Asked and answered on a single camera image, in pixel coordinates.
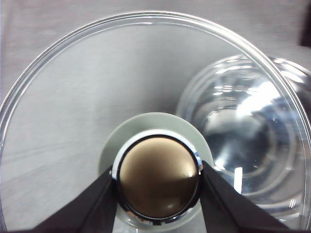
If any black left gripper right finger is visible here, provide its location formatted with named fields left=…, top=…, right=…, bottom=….
left=200, top=160, right=300, bottom=233

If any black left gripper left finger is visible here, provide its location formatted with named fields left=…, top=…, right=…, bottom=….
left=2, top=166, right=118, bottom=233

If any glass steamer lid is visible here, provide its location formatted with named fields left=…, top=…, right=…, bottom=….
left=0, top=12, right=311, bottom=233

